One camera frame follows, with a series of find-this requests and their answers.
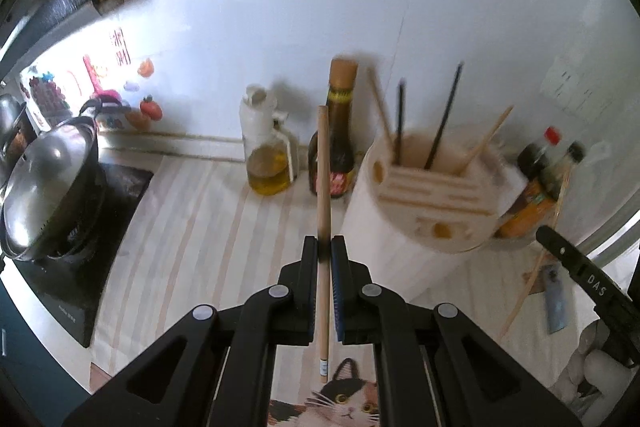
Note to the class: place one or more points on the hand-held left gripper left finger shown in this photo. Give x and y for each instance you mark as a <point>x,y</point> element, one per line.
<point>311,267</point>

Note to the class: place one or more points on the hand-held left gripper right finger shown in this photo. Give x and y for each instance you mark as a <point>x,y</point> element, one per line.
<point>336,267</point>

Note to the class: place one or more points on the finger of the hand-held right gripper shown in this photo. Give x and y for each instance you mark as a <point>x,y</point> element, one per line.
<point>570,259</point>

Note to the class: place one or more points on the cream utensil holder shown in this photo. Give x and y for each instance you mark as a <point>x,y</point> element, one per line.
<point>425,227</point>

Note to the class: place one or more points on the dark chopstick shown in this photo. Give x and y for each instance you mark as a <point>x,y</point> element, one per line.
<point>400,117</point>
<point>445,114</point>

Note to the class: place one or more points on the person's right hand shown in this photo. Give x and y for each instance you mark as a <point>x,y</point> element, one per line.
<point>602,372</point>

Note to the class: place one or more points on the blue smartphone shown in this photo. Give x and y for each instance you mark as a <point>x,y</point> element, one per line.
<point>556,302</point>

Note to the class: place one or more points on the orange label sauce bottle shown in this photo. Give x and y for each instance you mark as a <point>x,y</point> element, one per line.
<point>535,207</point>

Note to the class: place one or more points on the red cap sauce bottle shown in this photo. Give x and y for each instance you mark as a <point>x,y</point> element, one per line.
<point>537,154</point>

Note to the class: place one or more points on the oil bottle with white cap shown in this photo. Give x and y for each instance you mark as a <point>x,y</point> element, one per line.
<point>267,157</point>

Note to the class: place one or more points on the cat printed striped mat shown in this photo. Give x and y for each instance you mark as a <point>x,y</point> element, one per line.
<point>200,217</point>

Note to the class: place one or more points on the dark sauce bottle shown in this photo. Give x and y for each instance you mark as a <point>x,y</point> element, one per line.
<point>340,142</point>

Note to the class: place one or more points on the black gas stove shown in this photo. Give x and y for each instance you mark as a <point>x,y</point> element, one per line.
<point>85,277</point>

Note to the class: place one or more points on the wok with steel lid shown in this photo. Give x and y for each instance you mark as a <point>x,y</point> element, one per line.
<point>50,182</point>

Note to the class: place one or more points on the pink plastic utensil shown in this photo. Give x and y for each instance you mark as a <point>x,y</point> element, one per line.
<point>97,79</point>

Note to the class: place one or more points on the blue lower cabinet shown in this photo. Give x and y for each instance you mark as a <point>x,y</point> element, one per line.
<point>30,357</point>

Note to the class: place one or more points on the steel steamer pot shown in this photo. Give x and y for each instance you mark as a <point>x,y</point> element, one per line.
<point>10,127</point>

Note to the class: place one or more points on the black range hood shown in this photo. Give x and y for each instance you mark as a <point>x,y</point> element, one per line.
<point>50,7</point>

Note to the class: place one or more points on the red apple wall sticker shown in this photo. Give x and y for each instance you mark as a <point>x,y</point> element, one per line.
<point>151,108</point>

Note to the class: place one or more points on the white cloud wall sticker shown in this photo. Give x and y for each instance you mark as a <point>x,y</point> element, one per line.
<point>131,85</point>

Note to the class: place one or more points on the orange fruit wall sticker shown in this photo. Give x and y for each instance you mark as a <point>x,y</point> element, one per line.
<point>146,67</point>

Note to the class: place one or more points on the colourful wall sticker sheet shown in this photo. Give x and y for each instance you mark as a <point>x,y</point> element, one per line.
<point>47,94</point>

